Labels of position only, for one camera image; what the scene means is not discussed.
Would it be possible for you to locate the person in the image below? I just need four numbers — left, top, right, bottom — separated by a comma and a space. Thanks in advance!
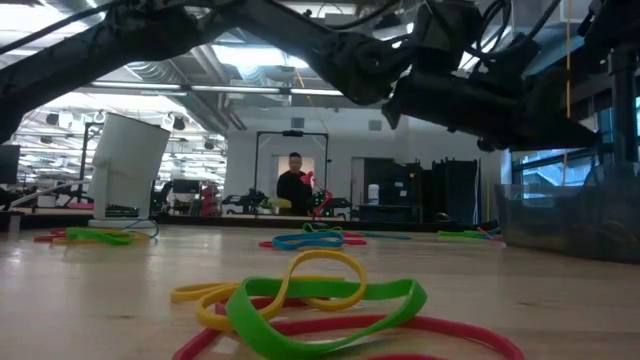
275, 151, 314, 216

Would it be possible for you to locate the long ceiling light bar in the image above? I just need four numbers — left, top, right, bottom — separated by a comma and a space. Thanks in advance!
89, 79, 346, 99

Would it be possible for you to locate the black gantry frame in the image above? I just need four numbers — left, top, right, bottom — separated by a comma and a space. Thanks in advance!
254, 129, 331, 216

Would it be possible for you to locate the black table frame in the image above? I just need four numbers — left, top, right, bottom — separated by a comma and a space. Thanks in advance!
19, 212, 501, 233

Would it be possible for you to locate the black folding screen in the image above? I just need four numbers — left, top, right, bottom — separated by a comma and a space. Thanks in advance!
432, 158, 481, 224

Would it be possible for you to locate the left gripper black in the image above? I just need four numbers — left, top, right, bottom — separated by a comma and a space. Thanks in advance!
382, 69, 602, 153

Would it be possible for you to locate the black post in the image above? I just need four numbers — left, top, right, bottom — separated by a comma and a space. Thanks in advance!
607, 42, 640, 166

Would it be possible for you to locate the black cabinet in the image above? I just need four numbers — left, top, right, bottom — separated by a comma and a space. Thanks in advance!
362, 158, 424, 224

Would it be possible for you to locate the small background monitor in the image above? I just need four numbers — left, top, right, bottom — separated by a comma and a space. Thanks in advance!
172, 178, 202, 196

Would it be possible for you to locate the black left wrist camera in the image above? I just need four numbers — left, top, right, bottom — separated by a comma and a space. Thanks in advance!
482, 33, 542, 96

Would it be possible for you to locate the clear plastic bin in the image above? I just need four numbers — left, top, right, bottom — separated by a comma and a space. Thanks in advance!
494, 175, 640, 265

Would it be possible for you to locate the black monitor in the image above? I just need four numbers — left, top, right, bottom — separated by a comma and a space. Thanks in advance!
0, 144, 21, 185

